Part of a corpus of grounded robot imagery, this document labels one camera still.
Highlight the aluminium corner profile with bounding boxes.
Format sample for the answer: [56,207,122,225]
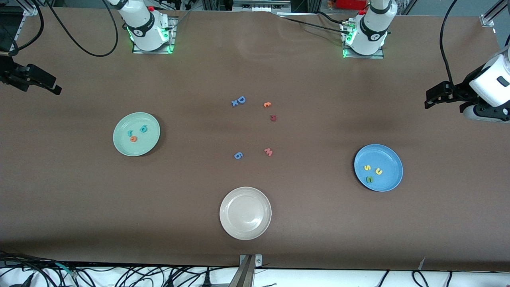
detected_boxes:
[480,0,510,27]
[18,0,40,16]

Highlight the blue plate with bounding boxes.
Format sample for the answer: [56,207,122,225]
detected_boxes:
[354,144,404,192]

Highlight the pale green plate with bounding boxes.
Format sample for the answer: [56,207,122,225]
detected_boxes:
[113,112,161,157]

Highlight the table cover sheet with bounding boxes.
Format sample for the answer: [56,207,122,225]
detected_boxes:
[0,6,510,272]

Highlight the red box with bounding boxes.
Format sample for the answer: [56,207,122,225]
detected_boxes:
[335,0,367,10]

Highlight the grey power strip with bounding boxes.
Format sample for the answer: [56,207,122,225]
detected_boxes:
[233,0,291,12]

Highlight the beige plate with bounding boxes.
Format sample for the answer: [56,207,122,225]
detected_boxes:
[219,187,272,240]

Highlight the aluminium profile bar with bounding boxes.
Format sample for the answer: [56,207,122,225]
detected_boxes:
[228,255,255,287]

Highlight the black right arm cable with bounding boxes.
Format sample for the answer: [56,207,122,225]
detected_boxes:
[8,0,119,57]

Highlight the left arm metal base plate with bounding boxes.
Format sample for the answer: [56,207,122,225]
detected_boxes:
[341,20,385,59]

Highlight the black cable on table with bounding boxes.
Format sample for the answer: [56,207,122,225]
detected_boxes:
[316,11,349,25]
[278,15,352,36]

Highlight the teal floor cable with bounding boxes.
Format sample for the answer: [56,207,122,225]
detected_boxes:
[55,262,76,277]

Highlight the small metal bracket plate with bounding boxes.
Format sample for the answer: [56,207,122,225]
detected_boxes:
[239,254,263,267]

